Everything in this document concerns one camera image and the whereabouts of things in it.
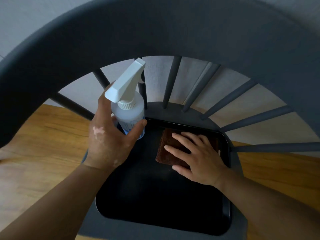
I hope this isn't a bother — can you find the person's left hand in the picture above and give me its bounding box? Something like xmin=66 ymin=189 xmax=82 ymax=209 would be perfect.
xmin=82 ymin=82 xmax=148 ymax=172

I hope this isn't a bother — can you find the brown cloth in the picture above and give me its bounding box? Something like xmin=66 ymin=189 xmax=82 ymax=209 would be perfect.
xmin=155 ymin=127 xmax=220 ymax=169

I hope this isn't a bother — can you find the black plastic tray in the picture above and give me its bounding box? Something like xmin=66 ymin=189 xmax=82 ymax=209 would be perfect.
xmin=95 ymin=117 xmax=232 ymax=236

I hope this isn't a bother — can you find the person's right forearm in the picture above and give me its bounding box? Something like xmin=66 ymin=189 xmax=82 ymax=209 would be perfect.
xmin=214 ymin=169 xmax=320 ymax=240

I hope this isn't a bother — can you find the white spray bottle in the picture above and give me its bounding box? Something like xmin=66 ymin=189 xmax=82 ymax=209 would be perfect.
xmin=104 ymin=57 xmax=146 ymax=140

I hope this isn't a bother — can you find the person's right hand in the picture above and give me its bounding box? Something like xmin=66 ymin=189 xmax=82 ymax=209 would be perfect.
xmin=164 ymin=131 xmax=228 ymax=188

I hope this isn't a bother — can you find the dark grey spindle-back chair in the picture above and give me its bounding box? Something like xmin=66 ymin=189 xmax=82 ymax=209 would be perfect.
xmin=0 ymin=0 xmax=320 ymax=240

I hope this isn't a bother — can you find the person's left forearm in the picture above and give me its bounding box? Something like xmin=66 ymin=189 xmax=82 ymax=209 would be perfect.
xmin=0 ymin=163 xmax=113 ymax=240

